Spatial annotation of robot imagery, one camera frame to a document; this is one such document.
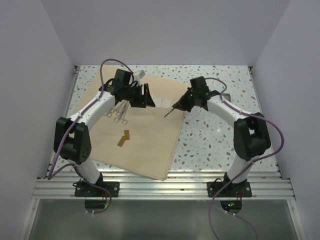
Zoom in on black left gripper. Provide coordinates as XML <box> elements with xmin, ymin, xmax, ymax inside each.
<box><xmin>123</xmin><ymin>83</ymin><xmax>156</xmax><ymax>108</ymax></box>

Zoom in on steel forceps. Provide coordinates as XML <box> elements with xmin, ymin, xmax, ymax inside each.
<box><xmin>113</xmin><ymin>100</ymin><xmax>129</xmax><ymax>125</ymax></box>

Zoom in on steel scissors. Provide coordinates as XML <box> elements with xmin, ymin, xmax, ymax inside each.
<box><xmin>103</xmin><ymin>101</ymin><xmax>125</xmax><ymax>118</ymax></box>

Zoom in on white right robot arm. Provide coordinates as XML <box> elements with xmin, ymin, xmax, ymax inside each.
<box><xmin>172</xmin><ymin>76</ymin><xmax>271</xmax><ymax>197</ymax></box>

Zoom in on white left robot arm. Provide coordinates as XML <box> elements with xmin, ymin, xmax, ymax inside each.
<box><xmin>53</xmin><ymin>69</ymin><xmax>155</xmax><ymax>197</ymax></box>

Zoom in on brown indicator tape strip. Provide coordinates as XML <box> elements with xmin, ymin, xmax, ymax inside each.
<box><xmin>117</xmin><ymin>130</ymin><xmax>130</xmax><ymax>147</ymax></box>

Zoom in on beige cloth drape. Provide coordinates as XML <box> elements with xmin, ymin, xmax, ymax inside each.
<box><xmin>89</xmin><ymin>74</ymin><xmax>190</xmax><ymax>181</ymax></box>

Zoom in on metal instrument tray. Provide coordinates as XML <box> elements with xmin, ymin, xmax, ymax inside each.
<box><xmin>222</xmin><ymin>93</ymin><xmax>231</xmax><ymax>102</ymax></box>

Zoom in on aluminium rail frame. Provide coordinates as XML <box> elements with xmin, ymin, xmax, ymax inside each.
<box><xmin>19</xmin><ymin>65</ymin><xmax>307</xmax><ymax>240</ymax></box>

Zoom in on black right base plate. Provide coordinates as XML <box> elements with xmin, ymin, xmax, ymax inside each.
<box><xmin>206</xmin><ymin>178</ymin><xmax>253</xmax><ymax>198</ymax></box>

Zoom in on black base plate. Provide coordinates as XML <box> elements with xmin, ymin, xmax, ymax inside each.
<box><xmin>72</xmin><ymin>180</ymin><xmax>120</xmax><ymax>198</ymax></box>
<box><xmin>206</xmin><ymin>178</ymin><xmax>253</xmax><ymax>198</ymax></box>

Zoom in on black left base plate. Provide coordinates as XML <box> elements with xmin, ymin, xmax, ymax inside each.
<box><xmin>72</xmin><ymin>180</ymin><xmax>120</xmax><ymax>198</ymax></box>

